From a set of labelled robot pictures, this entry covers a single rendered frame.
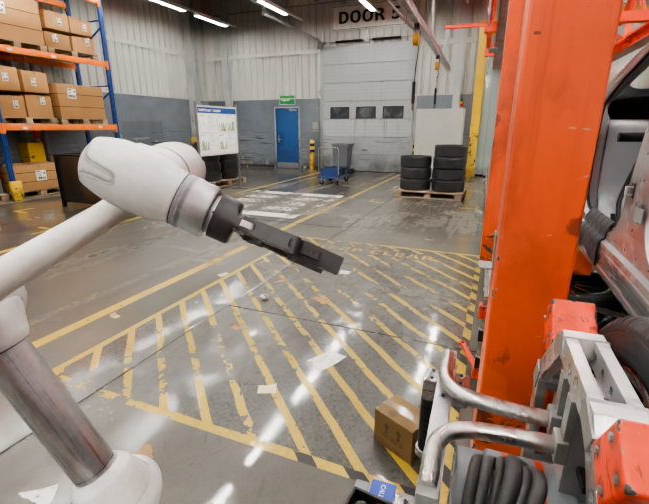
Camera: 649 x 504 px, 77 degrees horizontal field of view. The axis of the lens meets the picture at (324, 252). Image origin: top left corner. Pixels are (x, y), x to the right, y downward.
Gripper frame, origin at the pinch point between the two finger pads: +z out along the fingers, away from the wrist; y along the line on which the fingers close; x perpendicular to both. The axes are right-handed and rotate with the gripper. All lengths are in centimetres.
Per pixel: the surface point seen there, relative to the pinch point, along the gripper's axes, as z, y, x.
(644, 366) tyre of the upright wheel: 42.3, -21.8, -3.2
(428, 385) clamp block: 31.3, 10.0, 13.3
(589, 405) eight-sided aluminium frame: 32.4, -25.5, 4.7
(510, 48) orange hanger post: 77, 147, -176
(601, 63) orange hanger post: 34, -2, -57
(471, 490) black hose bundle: 23.2, -23.1, 19.6
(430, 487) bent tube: 20.4, -19.5, 22.1
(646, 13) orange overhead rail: 435, 512, -670
